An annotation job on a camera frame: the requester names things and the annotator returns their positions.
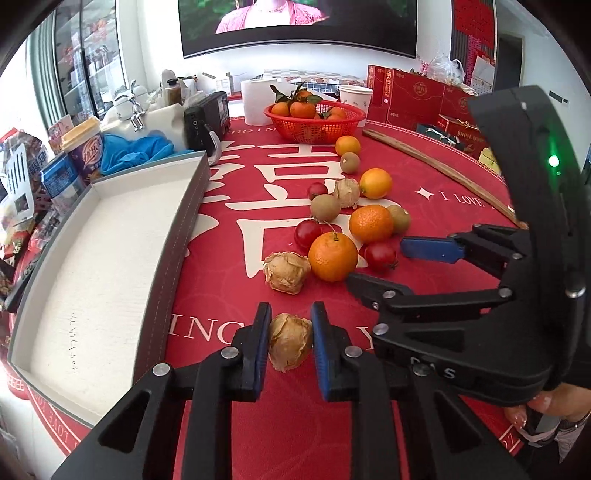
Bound red gift bag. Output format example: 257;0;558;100
438;115;489;160

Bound paper cup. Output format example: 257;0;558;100
339;85;373;128

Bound smooth yellow orange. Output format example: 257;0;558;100
359;168;393;200

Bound blue snack packet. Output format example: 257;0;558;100
41;152;86;216

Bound kiwi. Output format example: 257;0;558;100
388;205;412;235
339;152;361;174
311;194;341;222

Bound wall television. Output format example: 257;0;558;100
178;0;418;57

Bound red tablecloth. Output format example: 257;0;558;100
165;118;505;479

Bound glass display cabinet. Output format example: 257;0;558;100
54;0;126;124

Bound red gift boxes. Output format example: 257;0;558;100
367;65;477;131

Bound right hand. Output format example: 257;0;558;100
504;383;591;428

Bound yellow carton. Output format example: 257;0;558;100
479;147;502;176

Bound dark green gift bag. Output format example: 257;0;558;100
416;124;466;151

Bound white paper towel roll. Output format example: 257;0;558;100
240;79;284;126

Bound dried physalis husk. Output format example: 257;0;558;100
269;313;312;373
263;252;311;295
332;178;361;208

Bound white grey tray box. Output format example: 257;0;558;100
8;153;211;426

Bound far small orange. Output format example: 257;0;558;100
335;135;362;156

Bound black portable radio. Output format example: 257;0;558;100
183;91;230;157

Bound mandarin orange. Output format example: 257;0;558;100
308;232;358;282
349;205;394;243

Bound milk tea cup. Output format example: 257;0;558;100
61;116;103;184

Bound red plastic fruit basket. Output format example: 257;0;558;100
263;100;367;145

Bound blue cloth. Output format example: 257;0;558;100
100;134;175;176

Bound long wooden stick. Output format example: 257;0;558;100
362;129;529;230

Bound mandarins with leaves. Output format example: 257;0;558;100
270;84;348;120

